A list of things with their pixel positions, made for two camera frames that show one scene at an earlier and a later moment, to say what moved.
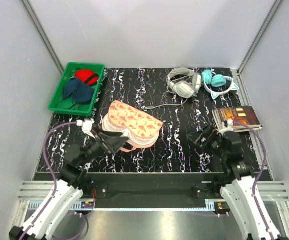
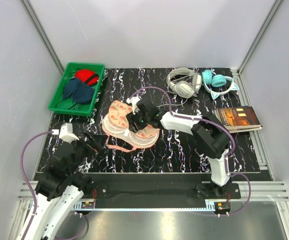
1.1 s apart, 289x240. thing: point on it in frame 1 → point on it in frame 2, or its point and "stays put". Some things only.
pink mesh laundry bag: (143, 129) stays put
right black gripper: (209, 132) → (132, 118)
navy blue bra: (82, 93) stays put
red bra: (88, 76) stays put
